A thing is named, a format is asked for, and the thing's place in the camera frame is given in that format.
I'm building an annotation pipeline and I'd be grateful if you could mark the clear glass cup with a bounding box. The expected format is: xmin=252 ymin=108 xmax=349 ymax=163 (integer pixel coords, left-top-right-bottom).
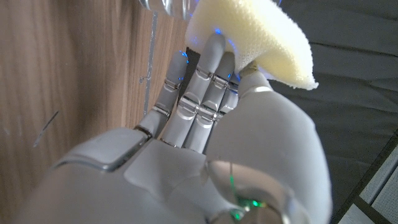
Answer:
xmin=138 ymin=0 xmax=203 ymax=21

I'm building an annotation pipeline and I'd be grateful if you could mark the white perforated panel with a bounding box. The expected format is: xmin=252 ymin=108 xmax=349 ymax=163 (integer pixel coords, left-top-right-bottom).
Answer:
xmin=338 ymin=146 xmax=398 ymax=224

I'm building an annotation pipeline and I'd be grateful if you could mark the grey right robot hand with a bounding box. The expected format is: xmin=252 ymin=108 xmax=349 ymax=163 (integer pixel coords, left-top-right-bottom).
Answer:
xmin=9 ymin=32 xmax=333 ymax=224

